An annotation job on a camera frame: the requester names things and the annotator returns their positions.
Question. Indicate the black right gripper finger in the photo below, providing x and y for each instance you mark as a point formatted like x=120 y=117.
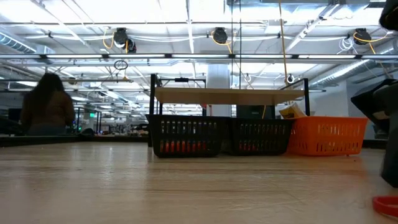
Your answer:
x=391 y=161

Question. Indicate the orange plastic slotted basket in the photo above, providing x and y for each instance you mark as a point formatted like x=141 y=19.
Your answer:
x=326 y=121

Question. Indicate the yellow crayon pack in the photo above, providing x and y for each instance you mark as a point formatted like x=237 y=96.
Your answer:
x=290 y=111

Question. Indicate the black plastic slotted basket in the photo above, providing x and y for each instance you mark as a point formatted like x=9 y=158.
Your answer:
x=186 y=119
x=258 y=122

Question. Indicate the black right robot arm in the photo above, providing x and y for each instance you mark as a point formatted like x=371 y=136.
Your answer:
x=390 y=14

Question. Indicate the wooden shelf riser black legs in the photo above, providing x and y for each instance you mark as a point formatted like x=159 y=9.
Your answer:
x=230 y=96

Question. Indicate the white column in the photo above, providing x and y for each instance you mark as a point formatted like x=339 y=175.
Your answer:
x=219 y=77

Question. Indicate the person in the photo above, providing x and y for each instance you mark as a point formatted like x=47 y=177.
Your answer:
x=46 y=109

